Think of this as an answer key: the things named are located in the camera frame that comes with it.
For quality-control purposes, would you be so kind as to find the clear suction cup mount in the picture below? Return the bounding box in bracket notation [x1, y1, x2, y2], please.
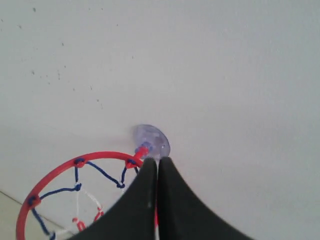
[133, 124, 171, 161]

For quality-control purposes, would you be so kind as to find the red white blue hoop net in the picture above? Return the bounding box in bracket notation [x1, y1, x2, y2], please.
[27, 158, 161, 240]

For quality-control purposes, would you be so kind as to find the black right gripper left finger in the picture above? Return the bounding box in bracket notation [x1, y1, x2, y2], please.
[71, 158, 158, 240]

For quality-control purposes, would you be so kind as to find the red mini basketball hoop rim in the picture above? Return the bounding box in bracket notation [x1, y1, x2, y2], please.
[15, 147, 147, 240]

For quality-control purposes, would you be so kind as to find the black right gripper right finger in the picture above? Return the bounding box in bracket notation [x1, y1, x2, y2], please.
[156, 157, 251, 240]

